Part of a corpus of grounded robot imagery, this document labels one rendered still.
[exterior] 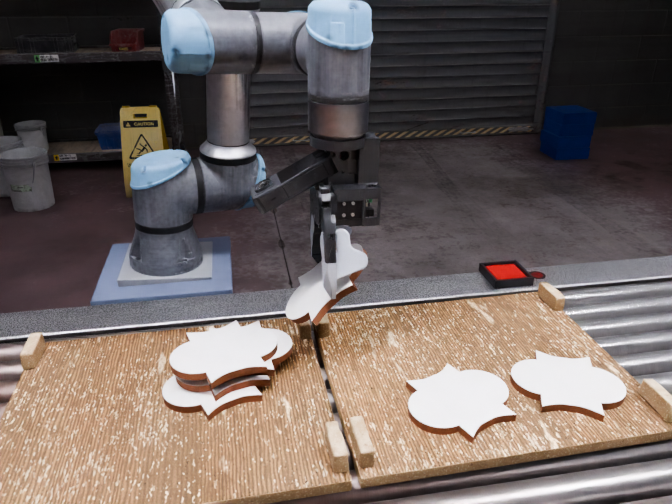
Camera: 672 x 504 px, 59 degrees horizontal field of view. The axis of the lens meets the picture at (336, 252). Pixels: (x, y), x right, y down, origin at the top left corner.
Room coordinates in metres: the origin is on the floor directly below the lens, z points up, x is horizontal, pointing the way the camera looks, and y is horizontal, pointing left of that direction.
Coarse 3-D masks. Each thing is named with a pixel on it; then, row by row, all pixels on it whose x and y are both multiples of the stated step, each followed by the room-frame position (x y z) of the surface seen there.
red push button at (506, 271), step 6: (504, 264) 1.02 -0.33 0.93; (510, 264) 1.02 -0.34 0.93; (492, 270) 0.99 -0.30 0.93; (498, 270) 0.99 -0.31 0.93; (504, 270) 0.99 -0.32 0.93; (510, 270) 0.99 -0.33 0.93; (516, 270) 0.99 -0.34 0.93; (498, 276) 0.97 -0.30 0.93; (504, 276) 0.97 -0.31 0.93; (510, 276) 0.97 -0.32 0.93; (516, 276) 0.97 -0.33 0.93; (522, 276) 0.97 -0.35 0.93
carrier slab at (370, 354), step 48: (336, 336) 0.76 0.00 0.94; (384, 336) 0.76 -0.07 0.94; (432, 336) 0.76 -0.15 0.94; (480, 336) 0.76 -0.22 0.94; (528, 336) 0.76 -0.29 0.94; (576, 336) 0.76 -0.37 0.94; (336, 384) 0.64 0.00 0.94; (384, 384) 0.64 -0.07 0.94; (624, 384) 0.64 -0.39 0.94; (384, 432) 0.55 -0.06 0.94; (480, 432) 0.55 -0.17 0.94; (528, 432) 0.55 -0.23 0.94; (576, 432) 0.55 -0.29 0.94; (624, 432) 0.55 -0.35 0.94; (384, 480) 0.48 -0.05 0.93
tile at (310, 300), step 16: (320, 272) 0.75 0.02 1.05; (304, 288) 0.74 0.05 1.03; (320, 288) 0.72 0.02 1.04; (336, 288) 0.69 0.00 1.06; (352, 288) 0.68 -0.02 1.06; (288, 304) 0.74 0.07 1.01; (304, 304) 0.71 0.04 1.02; (320, 304) 0.68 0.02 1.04; (304, 320) 0.69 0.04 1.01; (320, 320) 0.67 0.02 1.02
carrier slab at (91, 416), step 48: (144, 336) 0.76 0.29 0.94; (48, 384) 0.64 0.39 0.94; (96, 384) 0.64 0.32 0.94; (144, 384) 0.64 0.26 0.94; (288, 384) 0.64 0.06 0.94; (0, 432) 0.55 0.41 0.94; (48, 432) 0.55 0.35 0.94; (96, 432) 0.55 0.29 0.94; (144, 432) 0.55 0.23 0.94; (192, 432) 0.55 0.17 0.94; (240, 432) 0.55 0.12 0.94; (288, 432) 0.55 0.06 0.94; (0, 480) 0.48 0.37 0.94; (48, 480) 0.48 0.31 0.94; (96, 480) 0.47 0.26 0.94; (144, 480) 0.47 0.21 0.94; (192, 480) 0.47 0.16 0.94; (240, 480) 0.47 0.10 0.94; (288, 480) 0.47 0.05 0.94; (336, 480) 0.47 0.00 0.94
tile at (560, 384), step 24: (528, 360) 0.68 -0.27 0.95; (552, 360) 0.68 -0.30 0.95; (576, 360) 0.68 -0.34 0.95; (528, 384) 0.63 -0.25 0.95; (552, 384) 0.63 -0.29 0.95; (576, 384) 0.63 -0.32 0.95; (600, 384) 0.63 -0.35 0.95; (552, 408) 0.59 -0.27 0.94; (576, 408) 0.58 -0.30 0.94; (600, 408) 0.58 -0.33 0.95
